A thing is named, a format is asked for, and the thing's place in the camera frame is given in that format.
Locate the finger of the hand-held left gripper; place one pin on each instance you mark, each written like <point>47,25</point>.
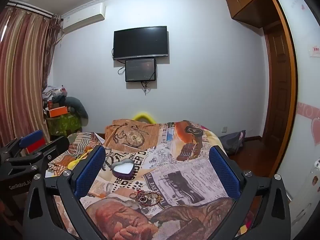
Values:
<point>31,137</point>
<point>57,146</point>

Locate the green patterned cloth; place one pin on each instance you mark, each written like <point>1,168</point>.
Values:
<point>63,125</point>

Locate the purple heart-shaped tin box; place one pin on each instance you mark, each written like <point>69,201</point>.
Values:
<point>122,173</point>

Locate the black wall television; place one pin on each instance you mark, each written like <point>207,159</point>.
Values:
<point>140,42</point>

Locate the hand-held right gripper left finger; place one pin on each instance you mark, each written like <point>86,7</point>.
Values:
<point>91,170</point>

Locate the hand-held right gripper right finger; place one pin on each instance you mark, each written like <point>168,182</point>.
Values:
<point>225,170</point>

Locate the brown wooden door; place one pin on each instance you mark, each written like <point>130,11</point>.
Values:
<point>277,92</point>

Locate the dark bag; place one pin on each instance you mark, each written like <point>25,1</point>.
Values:
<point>232,142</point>

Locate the white air conditioner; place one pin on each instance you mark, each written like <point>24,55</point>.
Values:
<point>83,17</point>

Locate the orange box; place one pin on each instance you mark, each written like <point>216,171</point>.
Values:
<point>57,111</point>

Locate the wooden overhead cabinet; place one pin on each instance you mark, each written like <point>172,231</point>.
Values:
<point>247,0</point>

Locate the white wall socket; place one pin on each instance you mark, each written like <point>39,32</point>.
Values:
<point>224,129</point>

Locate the striped orange bed sheet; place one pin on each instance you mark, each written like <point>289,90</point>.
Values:
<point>80,140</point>

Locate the yellow curved object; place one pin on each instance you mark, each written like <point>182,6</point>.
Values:
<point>143,116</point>

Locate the pile of jewelry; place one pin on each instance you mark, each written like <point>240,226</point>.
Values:
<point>146,197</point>

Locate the printed blanket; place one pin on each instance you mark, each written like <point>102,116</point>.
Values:
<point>175,180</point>

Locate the red and white label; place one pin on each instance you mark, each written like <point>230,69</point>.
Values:
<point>315,50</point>

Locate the striped curtain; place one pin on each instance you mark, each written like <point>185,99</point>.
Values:
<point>22,80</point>

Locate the curtain rod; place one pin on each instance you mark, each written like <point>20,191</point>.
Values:
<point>32,8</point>

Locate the small black wall monitor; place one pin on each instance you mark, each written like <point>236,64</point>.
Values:
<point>140,70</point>

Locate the white sliding wardrobe door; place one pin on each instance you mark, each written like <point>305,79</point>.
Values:
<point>305,85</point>

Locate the yellow cloth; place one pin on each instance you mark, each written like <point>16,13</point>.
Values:
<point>75,162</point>

